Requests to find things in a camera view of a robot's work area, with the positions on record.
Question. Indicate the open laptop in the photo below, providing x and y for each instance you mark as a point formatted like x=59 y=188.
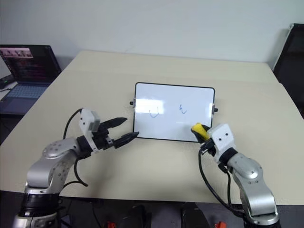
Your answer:
x=28 y=67

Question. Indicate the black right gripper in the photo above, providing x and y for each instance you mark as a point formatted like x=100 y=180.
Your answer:
x=208 y=146

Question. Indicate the black chair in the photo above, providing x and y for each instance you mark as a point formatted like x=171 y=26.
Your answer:
x=292 y=66

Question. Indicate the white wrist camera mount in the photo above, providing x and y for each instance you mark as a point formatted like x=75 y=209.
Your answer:
x=223 y=137
x=86 y=120

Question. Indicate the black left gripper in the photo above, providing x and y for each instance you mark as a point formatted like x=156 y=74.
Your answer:
x=101 y=139

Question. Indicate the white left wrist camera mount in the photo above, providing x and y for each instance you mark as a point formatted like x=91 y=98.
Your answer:
x=86 y=120

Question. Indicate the small red part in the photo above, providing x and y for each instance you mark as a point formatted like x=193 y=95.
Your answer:
x=111 y=225
x=220 y=225

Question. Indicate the small black device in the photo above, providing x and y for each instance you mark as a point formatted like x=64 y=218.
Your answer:
x=6 y=82

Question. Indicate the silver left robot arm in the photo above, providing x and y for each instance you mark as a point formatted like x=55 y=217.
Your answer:
x=52 y=164

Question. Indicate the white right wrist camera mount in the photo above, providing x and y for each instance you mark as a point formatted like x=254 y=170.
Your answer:
x=223 y=137

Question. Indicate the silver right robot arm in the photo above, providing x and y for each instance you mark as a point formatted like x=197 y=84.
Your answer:
x=248 y=167

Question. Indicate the black-framed whiteboard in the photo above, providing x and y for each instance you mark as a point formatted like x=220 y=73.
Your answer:
x=171 y=99

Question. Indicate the yellow eraser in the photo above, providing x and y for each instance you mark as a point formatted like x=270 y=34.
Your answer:
x=200 y=131

